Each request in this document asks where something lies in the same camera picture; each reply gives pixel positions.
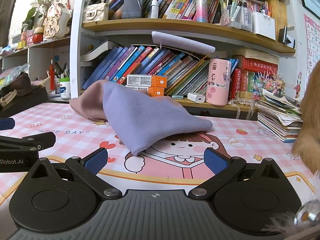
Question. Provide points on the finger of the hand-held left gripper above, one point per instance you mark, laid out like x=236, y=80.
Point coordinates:
x=37, y=140
x=6, y=124

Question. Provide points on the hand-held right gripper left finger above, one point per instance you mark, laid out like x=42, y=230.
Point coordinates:
x=96, y=161

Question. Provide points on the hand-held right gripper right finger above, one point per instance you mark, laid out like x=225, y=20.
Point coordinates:
x=215, y=161

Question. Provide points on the purple and pink sweater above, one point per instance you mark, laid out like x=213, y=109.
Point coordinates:
x=150, y=120

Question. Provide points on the pink checked printed table mat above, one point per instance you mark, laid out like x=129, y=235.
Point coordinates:
x=62, y=130

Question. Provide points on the dark brown bag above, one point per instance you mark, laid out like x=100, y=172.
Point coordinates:
x=23, y=85

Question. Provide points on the clear plastic bag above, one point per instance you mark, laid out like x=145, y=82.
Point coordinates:
x=12, y=73

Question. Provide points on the white pen cup blue label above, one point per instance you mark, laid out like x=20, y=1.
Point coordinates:
x=65, y=90

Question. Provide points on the red tassel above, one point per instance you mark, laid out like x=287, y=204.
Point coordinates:
x=52, y=76

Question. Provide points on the white charger plug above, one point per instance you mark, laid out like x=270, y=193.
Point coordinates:
x=196, y=97

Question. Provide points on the bunch of pens and brushes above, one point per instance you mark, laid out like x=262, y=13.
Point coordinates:
x=63, y=71

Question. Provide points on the light blue eraser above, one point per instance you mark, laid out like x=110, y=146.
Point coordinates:
x=177, y=96

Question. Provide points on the stack of booklets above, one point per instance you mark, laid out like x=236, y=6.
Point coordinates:
x=277, y=120

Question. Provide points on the white side shelf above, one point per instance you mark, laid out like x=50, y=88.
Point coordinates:
x=37, y=55

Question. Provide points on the pink printed tumbler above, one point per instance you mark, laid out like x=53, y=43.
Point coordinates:
x=218, y=82

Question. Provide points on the red hardcover book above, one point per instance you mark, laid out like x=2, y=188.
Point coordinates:
x=235, y=83

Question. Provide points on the orange and white carton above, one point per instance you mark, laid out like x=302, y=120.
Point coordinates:
x=157, y=92
x=147, y=80

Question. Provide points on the pink spray bottle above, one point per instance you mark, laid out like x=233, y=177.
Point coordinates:
x=23, y=33

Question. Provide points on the colourful bead ornament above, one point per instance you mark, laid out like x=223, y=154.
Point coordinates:
x=268, y=85

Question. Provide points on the red round doll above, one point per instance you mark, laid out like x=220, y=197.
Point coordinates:
x=38, y=35

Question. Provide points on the row of colourful children's books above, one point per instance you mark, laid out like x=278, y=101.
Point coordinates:
x=125, y=62

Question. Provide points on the tan furry plush toy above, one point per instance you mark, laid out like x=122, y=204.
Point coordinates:
x=310, y=120

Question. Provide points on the red thick dictionary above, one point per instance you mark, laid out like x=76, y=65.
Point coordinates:
x=258, y=66

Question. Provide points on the grey fur trim with bead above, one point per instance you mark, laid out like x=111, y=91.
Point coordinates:
x=306, y=212

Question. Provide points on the open thick book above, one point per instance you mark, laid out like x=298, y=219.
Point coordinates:
x=100, y=52

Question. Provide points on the pink and white rabbit ornament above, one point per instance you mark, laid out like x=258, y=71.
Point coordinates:
x=56, y=21

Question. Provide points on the beige thick book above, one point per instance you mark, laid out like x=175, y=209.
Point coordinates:
x=257, y=53

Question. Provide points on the white lamp head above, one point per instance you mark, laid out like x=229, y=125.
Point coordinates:
x=182, y=41

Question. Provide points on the wooden bookshelf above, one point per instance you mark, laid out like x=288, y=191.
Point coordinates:
x=200, y=26

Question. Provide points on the white quilted handbag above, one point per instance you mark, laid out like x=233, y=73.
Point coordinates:
x=95, y=13

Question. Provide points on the black small device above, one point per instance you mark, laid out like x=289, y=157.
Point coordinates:
x=283, y=36

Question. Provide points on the white storage box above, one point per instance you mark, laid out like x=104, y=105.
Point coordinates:
x=263, y=26

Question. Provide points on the clear pen holder with pens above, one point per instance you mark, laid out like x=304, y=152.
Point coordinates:
x=237, y=17

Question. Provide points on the pink gradient bottle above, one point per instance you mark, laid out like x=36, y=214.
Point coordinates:
x=201, y=7

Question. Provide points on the blue grey smartphone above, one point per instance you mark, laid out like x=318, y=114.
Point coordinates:
x=132, y=3

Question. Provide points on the row of yellow books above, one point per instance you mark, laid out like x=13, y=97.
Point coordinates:
x=280, y=12

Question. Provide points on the row of paperback books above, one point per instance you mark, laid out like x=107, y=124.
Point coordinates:
x=180, y=0

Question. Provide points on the cartoon wall sticker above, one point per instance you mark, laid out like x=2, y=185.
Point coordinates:
x=297, y=88

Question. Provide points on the pink alphabet wall poster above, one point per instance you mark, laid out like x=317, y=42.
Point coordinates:
x=312, y=42

